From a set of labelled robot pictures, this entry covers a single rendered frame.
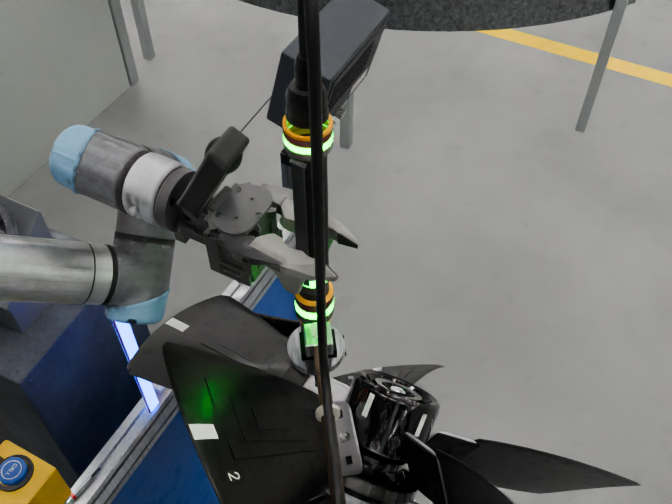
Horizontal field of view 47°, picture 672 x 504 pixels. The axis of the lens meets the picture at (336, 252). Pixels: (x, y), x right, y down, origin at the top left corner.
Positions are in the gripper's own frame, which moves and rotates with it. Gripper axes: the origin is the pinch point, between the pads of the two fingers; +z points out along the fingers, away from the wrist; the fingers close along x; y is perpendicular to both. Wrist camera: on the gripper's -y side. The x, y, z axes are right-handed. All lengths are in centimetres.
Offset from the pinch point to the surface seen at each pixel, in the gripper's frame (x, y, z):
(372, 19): -78, 29, -33
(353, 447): 5.3, 29.5, 5.3
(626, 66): -266, 153, 5
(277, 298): -43, 86, -39
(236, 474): 20.7, 11.5, 0.1
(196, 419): 18.6, 8.8, -5.5
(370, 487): 7.8, 32.3, 9.0
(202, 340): -0.8, 33.6, -22.1
